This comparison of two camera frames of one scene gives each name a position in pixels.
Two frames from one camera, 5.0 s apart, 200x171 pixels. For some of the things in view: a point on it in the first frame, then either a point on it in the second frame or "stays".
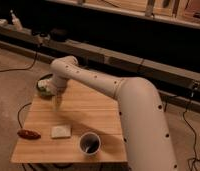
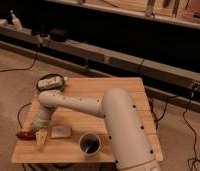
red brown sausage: x=29 y=134 stays
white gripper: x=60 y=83 → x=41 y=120
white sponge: x=61 y=131 stays
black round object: x=58 y=34 stays
